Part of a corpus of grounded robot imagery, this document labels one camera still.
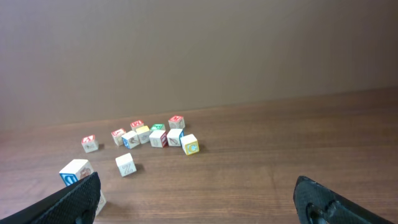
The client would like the yellow top block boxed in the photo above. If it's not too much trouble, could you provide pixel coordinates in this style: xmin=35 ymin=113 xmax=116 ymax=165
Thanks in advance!
xmin=136 ymin=126 xmax=151 ymax=144

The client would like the red letter M block left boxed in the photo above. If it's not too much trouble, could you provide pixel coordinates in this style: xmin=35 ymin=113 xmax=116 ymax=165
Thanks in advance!
xmin=130 ymin=119 xmax=144 ymax=131

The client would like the red letter m block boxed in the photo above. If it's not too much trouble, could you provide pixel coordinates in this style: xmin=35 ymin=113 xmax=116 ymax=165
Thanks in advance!
xmin=130 ymin=119 xmax=144 ymax=131
xmin=169 ymin=115 xmax=185 ymax=129

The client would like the plain globe picture block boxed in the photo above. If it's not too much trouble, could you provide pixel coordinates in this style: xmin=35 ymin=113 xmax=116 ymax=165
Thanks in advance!
xmin=180 ymin=134 xmax=200 ymax=155

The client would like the green top picture block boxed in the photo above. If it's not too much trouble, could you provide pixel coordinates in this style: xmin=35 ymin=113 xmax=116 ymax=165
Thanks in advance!
xmin=150 ymin=123 xmax=165 ymax=132

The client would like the green edge fish block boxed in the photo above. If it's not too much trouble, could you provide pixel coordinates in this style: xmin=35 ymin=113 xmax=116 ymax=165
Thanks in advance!
xmin=115 ymin=153 xmax=137 ymax=177

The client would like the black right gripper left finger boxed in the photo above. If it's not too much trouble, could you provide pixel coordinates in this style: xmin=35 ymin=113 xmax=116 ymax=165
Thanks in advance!
xmin=1 ymin=172 xmax=101 ymax=224

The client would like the red letter block near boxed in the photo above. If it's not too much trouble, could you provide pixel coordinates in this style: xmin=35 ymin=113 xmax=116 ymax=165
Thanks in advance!
xmin=111 ymin=128 xmax=126 ymax=146

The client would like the red letter A block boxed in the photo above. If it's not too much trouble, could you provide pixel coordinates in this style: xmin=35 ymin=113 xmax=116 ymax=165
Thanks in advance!
xmin=81 ymin=134 xmax=99 ymax=153

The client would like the red letter M block right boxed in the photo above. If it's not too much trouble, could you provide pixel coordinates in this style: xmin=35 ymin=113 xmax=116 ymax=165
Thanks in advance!
xmin=169 ymin=115 xmax=185 ymax=129

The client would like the red letter I block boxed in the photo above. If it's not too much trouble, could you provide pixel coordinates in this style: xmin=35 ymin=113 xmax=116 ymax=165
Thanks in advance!
xmin=95 ymin=191 xmax=107 ymax=216

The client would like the blue number 2 block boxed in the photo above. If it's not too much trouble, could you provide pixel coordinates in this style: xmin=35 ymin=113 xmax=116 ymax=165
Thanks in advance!
xmin=122 ymin=131 xmax=141 ymax=149

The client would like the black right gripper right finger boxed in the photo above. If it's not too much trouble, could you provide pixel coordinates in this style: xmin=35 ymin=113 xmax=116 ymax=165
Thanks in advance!
xmin=293 ymin=175 xmax=392 ymax=224

